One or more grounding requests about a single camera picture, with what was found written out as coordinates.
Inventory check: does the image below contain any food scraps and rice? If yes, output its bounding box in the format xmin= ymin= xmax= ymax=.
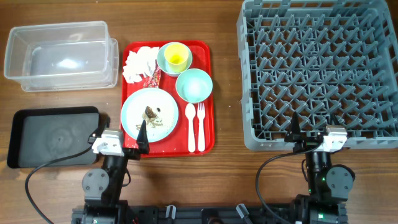
xmin=142 ymin=106 xmax=163 ymax=129

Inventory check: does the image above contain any large light blue plate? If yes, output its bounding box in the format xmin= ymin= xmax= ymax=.
xmin=121 ymin=88 xmax=179 ymax=142

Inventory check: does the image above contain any red snack wrapper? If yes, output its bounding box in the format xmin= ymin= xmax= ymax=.
xmin=143 ymin=67 xmax=161 ymax=88

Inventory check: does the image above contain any mint green bowl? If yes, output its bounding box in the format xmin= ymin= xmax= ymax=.
xmin=175 ymin=68 xmax=213 ymax=104

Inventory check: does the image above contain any white napkin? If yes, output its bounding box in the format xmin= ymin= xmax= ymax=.
xmin=123 ymin=46 xmax=159 ymax=84

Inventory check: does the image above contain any yellow plastic cup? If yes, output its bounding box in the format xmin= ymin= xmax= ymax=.
xmin=164 ymin=42 xmax=189 ymax=73

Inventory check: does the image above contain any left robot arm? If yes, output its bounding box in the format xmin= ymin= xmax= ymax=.
xmin=72 ymin=121 xmax=150 ymax=224

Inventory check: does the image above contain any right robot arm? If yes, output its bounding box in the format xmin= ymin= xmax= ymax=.
xmin=285 ymin=112 xmax=355 ymax=224

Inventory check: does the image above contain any black food waste tray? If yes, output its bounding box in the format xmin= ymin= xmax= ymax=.
xmin=7 ymin=106 xmax=100 ymax=169

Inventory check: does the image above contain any grey dishwasher rack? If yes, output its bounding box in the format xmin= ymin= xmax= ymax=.
xmin=236 ymin=0 xmax=397 ymax=151

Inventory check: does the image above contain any clear plastic waste bin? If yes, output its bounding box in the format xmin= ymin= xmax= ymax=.
xmin=4 ymin=21 xmax=119 ymax=92

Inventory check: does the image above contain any white plastic spoon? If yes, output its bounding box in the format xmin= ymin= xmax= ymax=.
xmin=185 ymin=103 xmax=196 ymax=152

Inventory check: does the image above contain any red serving tray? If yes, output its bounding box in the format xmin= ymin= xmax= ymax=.
xmin=120 ymin=40 xmax=215 ymax=158

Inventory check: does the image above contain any white plastic fork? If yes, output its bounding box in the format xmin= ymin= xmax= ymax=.
xmin=197 ymin=103 xmax=206 ymax=152

